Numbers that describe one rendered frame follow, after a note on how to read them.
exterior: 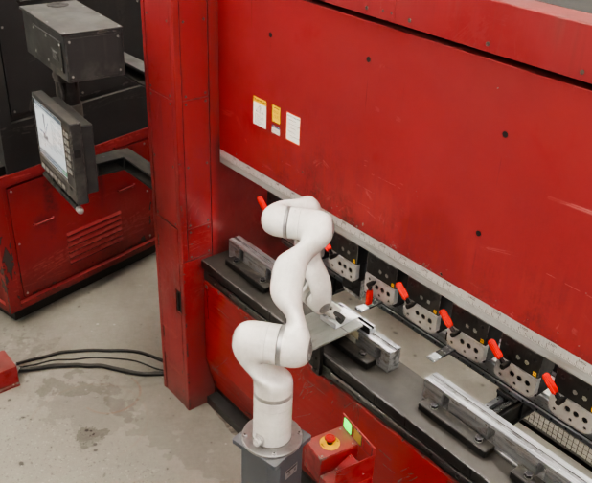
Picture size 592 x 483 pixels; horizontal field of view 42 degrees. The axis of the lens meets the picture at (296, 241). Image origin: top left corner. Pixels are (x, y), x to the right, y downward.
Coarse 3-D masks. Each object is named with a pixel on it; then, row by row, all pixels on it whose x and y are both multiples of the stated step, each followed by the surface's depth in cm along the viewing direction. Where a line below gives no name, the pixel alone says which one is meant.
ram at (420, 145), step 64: (256, 0) 286; (256, 64) 298; (320, 64) 268; (384, 64) 244; (448, 64) 224; (512, 64) 208; (256, 128) 311; (320, 128) 279; (384, 128) 253; (448, 128) 231; (512, 128) 213; (576, 128) 197; (320, 192) 290; (384, 192) 261; (448, 192) 238; (512, 192) 219; (576, 192) 203; (384, 256) 271; (448, 256) 246; (512, 256) 226; (576, 256) 209; (576, 320) 215
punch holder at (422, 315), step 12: (408, 276) 264; (408, 288) 266; (420, 288) 261; (420, 300) 263; (432, 300) 258; (444, 300) 257; (408, 312) 269; (420, 312) 264; (432, 312) 260; (420, 324) 266; (432, 324) 261; (444, 324) 264
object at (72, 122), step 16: (32, 96) 334; (48, 96) 330; (64, 112) 314; (64, 128) 309; (80, 128) 307; (64, 144) 314; (80, 144) 310; (48, 160) 340; (80, 160) 313; (64, 176) 327; (80, 176) 316; (96, 176) 323; (80, 192) 319
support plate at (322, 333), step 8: (312, 312) 302; (312, 320) 297; (320, 320) 298; (312, 328) 293; (320, 328) 293; (328, 328) 294; (344, 328) 294; (352, 328) 294; (312, 336) 288; (320, 336) 289; (328, 336) 289; (336, 336) 289; (312, 344) 284; (320, 344) 285
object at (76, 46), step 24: (72, 0) 335; (24, 24) 326; (48, 24) 300; (72, 24) 301; (96, 24) 302; (48, 48) 307; (72, 48) 293; (96, 48) 299; (120, 48) 304; (72, 72) 297; (96, 72) 303; (120, 72) 309; (72, 96) 343
